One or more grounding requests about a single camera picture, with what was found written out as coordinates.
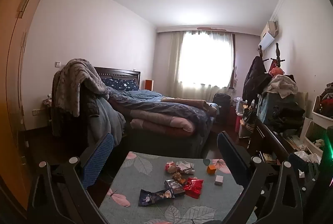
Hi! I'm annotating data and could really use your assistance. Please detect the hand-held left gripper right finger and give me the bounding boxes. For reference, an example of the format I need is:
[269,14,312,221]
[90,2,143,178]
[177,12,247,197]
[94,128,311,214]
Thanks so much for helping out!
[217,131,308,224]

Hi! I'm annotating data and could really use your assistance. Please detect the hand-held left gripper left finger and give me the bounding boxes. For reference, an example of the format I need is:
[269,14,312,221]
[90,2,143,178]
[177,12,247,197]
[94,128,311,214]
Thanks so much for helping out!
[27,132,115,224]

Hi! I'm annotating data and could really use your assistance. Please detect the red and white wrapper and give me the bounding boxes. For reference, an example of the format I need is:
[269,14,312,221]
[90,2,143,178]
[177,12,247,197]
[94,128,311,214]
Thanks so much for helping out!
[165,161,180,174]

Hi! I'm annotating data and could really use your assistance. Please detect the red container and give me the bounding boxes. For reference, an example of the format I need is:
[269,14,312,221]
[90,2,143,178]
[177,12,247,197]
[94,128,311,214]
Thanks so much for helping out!
[235,107,245,132]

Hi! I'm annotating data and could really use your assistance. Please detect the crumpled white tissues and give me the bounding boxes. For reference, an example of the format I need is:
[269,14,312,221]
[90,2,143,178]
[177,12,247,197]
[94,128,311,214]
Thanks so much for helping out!
[294,151,322,164]

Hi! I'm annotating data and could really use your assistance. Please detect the dark wooden desk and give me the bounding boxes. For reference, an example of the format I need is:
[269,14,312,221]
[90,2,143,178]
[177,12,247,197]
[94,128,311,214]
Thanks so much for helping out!
[247,117,323,188]

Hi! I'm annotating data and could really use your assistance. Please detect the light blue garment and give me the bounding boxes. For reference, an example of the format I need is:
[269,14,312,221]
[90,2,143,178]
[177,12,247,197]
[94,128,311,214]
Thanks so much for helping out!
[87,98,127,146]

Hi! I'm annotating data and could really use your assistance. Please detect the black suitcase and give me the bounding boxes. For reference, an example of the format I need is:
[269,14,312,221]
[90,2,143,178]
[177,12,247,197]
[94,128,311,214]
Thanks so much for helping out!
[213,93,232,125]

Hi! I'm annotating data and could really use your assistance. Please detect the crumpled white paper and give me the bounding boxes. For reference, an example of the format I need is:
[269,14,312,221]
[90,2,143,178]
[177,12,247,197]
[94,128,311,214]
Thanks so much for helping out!
[175,160,195,174]

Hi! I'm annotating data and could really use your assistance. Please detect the white plastic container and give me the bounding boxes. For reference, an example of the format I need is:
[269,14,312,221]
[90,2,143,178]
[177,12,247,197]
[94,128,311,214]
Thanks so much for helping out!
[235,98,247,112]

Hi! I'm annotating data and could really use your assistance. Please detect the green floral tablecloth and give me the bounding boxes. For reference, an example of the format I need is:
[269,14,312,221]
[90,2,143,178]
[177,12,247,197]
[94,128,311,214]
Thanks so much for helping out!
[99,151,258,224]

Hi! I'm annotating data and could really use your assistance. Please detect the red foil wrapper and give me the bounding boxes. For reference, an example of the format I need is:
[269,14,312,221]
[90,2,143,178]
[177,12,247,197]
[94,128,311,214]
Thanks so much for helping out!
[183,177,204,199]

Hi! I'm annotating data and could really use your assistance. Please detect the brown crumpled wrapper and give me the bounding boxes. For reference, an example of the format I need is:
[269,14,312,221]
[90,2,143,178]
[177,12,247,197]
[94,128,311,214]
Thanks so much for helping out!
[173,172,186,184]

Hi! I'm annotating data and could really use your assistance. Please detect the teal covered cabinet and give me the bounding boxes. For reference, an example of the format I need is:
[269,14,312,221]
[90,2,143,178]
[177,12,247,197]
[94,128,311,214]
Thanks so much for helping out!
[257,92,299,125]

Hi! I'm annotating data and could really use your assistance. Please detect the brown folded blanket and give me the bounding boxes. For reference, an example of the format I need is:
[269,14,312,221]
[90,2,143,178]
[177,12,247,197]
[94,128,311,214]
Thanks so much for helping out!
[161,98,209,110]

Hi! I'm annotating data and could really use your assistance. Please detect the silver snack wrapper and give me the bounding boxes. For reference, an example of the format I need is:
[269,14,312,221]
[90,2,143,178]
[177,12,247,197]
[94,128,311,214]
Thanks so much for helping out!
[164,179,186,197]

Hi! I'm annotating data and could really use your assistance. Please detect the dark blue snack wrapper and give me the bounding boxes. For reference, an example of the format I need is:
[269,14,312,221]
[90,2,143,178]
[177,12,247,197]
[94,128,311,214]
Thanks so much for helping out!
[138,188,175,207]

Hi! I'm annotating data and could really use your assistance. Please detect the bed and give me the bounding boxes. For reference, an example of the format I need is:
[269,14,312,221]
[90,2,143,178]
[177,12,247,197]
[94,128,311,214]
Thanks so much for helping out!
[93,66,219,159]

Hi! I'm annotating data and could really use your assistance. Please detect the black folded clothes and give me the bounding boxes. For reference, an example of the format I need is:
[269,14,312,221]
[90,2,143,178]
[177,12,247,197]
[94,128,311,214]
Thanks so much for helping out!
[269,105,306,133]

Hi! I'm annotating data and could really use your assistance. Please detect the white storage rack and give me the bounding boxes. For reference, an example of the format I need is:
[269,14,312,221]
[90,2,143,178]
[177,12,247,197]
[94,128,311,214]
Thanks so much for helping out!
[299,95,333,154]

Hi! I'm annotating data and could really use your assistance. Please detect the pink folded quilt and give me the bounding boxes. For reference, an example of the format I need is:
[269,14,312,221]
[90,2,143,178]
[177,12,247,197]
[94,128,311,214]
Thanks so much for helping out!
[130,112,195,133]

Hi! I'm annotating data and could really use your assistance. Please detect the black coat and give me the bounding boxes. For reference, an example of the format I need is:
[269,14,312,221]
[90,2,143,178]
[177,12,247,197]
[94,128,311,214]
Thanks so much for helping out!
[242,56,271,102]

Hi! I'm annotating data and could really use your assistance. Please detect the star print pillow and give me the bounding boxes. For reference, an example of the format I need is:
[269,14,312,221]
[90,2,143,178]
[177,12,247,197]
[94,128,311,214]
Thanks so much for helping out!
[100,78,139,91]

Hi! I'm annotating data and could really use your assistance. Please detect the blue duvet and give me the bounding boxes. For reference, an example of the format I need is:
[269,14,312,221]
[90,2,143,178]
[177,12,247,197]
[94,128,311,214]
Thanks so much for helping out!
[108,89,216,136]

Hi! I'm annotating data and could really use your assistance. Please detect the pile of white clothes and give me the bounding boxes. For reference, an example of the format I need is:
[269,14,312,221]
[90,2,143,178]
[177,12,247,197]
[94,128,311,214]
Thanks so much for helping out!
[263,74,298,99]

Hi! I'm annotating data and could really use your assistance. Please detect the dark wooden headboard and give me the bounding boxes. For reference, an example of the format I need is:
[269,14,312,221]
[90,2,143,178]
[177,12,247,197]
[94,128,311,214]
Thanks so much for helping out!
[93,66,141,90]

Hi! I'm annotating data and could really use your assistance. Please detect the sheer white curtains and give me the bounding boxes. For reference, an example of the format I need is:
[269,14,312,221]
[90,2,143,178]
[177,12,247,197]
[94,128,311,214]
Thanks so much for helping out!
[170,30,235,99]

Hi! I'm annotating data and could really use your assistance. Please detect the wooden coat rack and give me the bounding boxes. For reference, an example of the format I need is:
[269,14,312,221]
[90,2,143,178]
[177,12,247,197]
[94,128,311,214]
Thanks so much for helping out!
[271,43,283,76]

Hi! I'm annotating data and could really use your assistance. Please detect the white air conditioner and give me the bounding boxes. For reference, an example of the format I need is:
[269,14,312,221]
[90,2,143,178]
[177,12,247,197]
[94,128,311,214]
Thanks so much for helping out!
[258,20,279,50]

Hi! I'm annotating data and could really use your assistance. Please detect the wooden wardrobe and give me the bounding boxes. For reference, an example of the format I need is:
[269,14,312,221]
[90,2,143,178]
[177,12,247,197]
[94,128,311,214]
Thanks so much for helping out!
[0,0,73,214]

